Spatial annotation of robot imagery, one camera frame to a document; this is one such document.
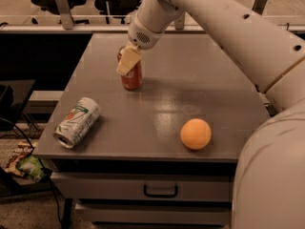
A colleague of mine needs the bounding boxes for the black drawer handle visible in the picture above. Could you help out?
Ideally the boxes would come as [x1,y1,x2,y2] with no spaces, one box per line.
[143,184,178,198]

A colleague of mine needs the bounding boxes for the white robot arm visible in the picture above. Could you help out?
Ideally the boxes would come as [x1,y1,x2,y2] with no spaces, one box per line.
[117,0,305,229]

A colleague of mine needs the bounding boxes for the black side table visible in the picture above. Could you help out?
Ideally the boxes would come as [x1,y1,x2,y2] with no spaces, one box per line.
[0,79,35,132]

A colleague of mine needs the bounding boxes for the silver green soda can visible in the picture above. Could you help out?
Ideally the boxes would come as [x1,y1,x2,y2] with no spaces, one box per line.
[53,97,100,149]

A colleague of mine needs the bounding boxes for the left metal bracket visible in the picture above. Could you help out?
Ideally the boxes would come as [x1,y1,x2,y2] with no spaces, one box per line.
[54,0,74,30]

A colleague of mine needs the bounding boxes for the grey drawer cabinet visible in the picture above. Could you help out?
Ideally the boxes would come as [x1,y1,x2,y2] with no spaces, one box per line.
[34,33,269,229]

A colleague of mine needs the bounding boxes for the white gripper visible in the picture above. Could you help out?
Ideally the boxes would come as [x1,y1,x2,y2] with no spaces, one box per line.
[116,12,166,75]

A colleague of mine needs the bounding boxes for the orange fruit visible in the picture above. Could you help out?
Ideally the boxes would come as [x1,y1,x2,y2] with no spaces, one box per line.
[180,118,212,150]

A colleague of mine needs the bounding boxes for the middle metal bracket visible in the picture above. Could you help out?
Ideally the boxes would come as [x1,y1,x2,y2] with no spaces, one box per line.
[174,12,185,31]

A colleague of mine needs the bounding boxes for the black cable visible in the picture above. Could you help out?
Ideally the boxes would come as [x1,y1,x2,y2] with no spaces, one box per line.
[0,116,65,226]

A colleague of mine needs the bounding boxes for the snack bags on floor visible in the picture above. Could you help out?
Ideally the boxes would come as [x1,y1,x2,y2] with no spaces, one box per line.
[5,141,47,182]

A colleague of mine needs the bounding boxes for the red coke can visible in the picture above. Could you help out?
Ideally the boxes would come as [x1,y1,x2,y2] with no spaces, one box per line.
[117,46,142,91]

